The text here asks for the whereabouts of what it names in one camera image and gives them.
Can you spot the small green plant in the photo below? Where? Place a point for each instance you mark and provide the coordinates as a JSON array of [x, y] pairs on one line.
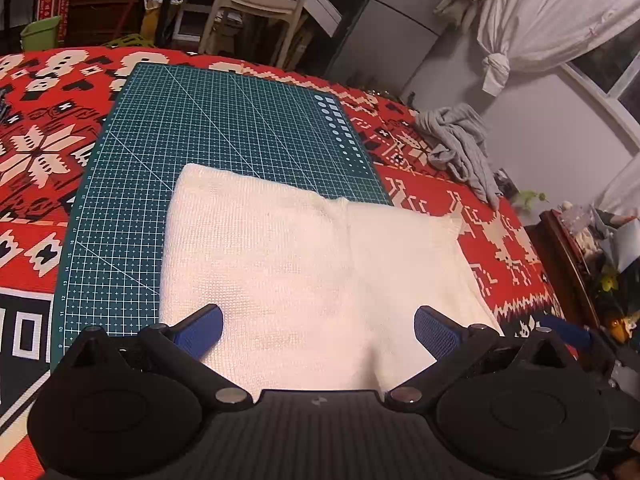
[[530, 199]]

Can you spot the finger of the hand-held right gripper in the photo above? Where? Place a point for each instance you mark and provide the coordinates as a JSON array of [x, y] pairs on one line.
[[567, 332]]

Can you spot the knotted white curtain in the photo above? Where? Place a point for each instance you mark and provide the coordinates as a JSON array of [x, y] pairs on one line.
[[540, 10]]

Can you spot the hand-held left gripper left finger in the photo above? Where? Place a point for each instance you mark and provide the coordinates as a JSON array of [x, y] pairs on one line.
[[200, 331]]

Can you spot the grey refrigerator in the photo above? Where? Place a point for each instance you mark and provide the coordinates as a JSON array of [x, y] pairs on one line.
[[390, 25]]

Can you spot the wooden drawer cabinet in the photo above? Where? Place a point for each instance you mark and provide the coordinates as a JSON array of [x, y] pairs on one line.
[[110, 5]]

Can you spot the window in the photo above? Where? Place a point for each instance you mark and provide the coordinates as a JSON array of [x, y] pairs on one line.
[[610, 70]]

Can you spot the red patterned blanket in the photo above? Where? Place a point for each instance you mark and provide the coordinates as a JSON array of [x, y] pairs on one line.
[[45, 160]]

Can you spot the red and white carton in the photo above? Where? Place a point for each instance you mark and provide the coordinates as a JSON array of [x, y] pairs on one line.
[[52, 10]]

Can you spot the white cardboard box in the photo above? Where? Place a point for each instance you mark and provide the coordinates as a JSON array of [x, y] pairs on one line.
[[322, 12]]

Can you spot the yellow plush toy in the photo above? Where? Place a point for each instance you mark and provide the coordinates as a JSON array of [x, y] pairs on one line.
[[622, 327]]

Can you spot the white knit vest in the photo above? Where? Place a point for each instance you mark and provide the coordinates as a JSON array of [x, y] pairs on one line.
[[310, 270]]

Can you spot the grey garment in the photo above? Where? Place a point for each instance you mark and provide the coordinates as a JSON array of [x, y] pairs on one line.
[[462, 140]]

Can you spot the long white curtain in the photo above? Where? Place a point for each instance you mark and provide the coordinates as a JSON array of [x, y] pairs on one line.
[[622, 185]]

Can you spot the beige chair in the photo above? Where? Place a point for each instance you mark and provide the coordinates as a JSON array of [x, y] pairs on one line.
[[265, 0]]

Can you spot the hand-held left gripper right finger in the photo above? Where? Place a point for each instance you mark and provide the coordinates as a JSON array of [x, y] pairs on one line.
[[434, 330]]

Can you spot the wooden nightstand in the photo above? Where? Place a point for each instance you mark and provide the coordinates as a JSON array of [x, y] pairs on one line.
[[560, 260]]

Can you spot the green waste bin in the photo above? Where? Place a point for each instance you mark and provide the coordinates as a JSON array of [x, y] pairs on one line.
[[42, 32]]

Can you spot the green cutting mat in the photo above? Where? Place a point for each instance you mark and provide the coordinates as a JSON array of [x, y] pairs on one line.
[[200, 125]]

